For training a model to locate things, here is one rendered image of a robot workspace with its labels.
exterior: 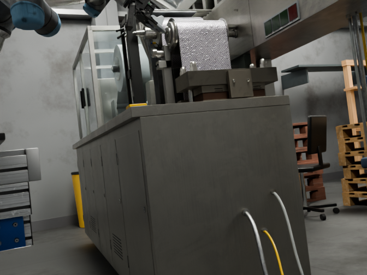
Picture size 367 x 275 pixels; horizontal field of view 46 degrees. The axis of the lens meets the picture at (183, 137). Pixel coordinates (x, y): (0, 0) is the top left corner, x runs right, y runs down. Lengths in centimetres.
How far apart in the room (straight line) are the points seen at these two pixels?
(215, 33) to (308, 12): 53
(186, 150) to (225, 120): 20
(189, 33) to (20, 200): 109
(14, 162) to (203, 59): 103
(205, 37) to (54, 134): 378
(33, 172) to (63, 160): 428
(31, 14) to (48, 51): 459
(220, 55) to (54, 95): 381
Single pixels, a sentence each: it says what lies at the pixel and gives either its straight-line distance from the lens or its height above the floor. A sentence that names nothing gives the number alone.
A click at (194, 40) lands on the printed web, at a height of 121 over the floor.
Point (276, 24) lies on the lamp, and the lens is 182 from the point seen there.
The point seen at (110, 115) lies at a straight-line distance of 287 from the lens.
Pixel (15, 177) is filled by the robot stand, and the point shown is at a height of 70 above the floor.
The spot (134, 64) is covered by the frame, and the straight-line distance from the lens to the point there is 223.
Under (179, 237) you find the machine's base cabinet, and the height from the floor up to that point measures 41.
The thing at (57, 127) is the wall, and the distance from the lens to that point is 556.
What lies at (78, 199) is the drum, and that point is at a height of 33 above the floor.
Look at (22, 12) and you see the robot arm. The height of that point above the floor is 108.
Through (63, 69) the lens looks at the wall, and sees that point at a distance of 569.
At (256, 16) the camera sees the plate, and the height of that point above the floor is 126.
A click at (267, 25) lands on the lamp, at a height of 119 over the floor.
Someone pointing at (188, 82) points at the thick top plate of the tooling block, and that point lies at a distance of 172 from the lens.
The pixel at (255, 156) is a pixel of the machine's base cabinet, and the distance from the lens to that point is 173.
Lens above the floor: 71
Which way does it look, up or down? 2 degrees up
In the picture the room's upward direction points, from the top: 7 degrees counter-clockwise
